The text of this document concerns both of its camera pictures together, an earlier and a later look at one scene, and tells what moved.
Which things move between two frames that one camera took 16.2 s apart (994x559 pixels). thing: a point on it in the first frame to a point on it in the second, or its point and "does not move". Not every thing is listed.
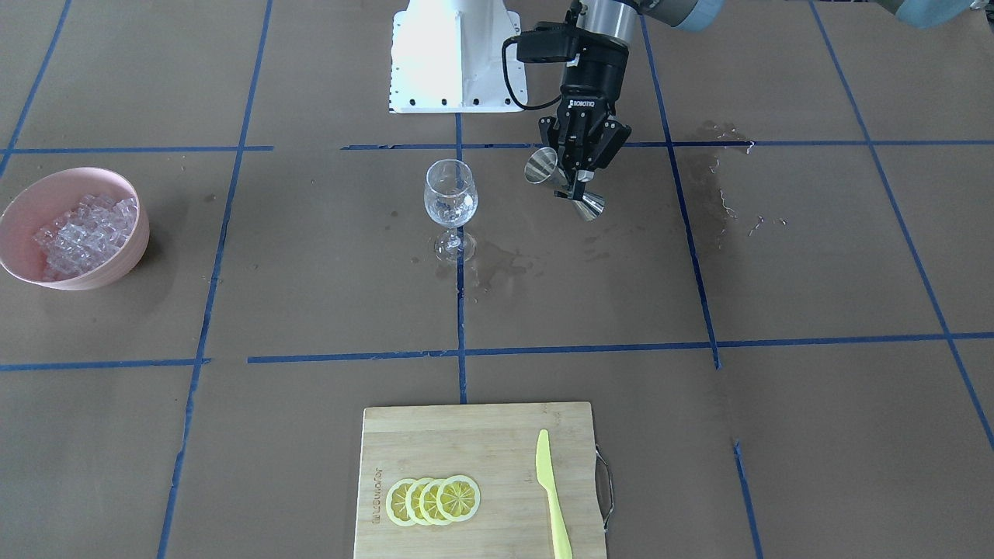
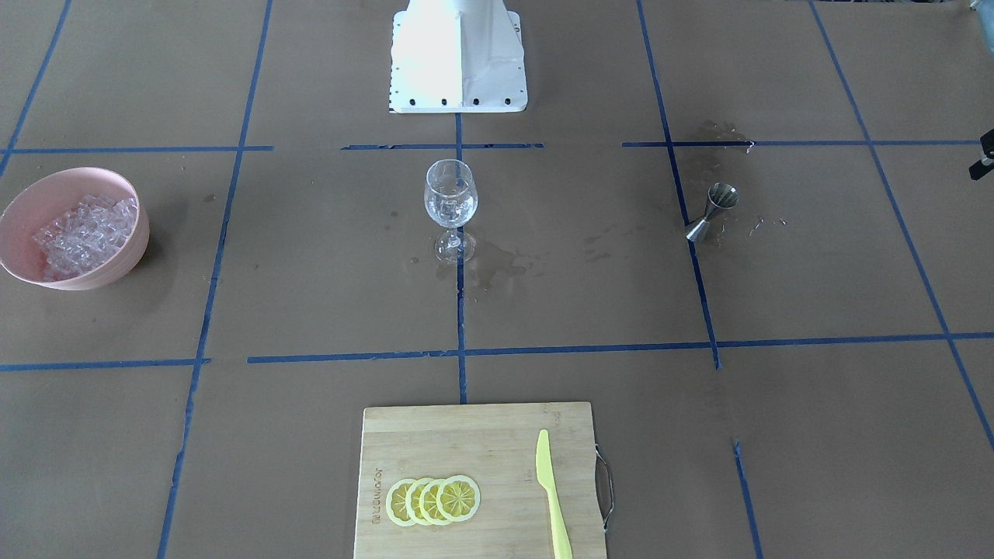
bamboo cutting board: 495,446 does not move
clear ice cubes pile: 85,236 does not move
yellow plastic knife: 546,478 does not move
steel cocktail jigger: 543,168 to 720,195
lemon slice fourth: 458,498 does not move
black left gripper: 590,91 to 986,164
